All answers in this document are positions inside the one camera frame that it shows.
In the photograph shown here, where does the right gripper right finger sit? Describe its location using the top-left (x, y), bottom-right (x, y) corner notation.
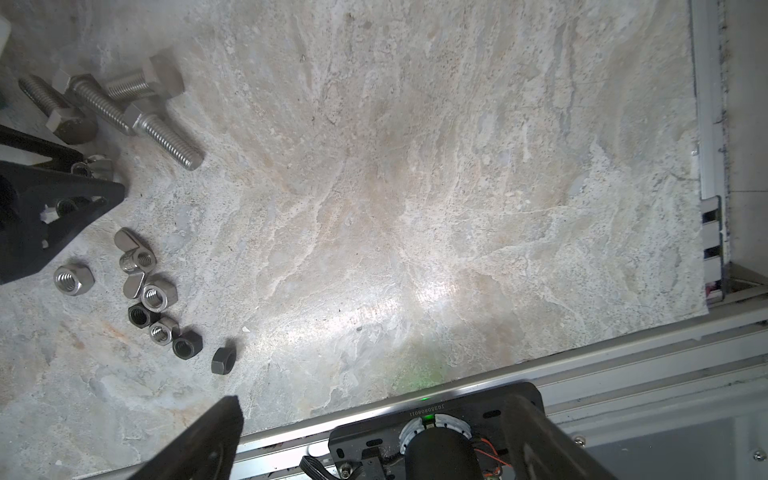
top-left (502, 395), bottom-right (615, 479)

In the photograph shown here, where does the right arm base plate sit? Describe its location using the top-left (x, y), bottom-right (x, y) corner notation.
top-left (299, 382), bottom-right (544, 479)

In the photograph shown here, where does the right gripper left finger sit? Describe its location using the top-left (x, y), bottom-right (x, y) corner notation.
top-left (130, 395), bottom-right (244, 480)

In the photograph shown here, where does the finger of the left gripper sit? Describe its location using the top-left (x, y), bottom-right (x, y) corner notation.
top-left (1, 126), bottom-right (125, 284)

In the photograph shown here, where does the black hex nut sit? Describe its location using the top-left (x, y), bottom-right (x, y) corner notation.
top-left (172, 329), bottom-right (203, 360)
top-left (127, 302), bottom-right (161, 329)
top-left (210, 347), bottom-right (237, 375)

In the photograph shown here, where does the silver hex nut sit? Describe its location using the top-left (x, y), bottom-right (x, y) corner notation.
top-left (54, 264), bottom-right (95, 296)
top-left (140, 276), bottom-right (178, 313)
top-left (148, 316), bottom-right (180, 346)

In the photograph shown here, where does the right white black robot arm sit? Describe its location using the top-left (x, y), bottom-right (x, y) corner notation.
top-left (131, 382), bottom-right (613, 479)

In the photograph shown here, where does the aluminium mounting rail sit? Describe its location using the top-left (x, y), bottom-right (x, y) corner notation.
top-left (232, 290), bottom-right (767, 479)

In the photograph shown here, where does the silver hex bolt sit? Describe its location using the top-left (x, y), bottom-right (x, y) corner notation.
top-left (17, 75), bottom-right (98, 145)
top-left (124, 99), bottom-right (203, 171)
top-left (52, 66), bottom-right (135, 136)
top-left (104, 55), bottom-right (185, 103)

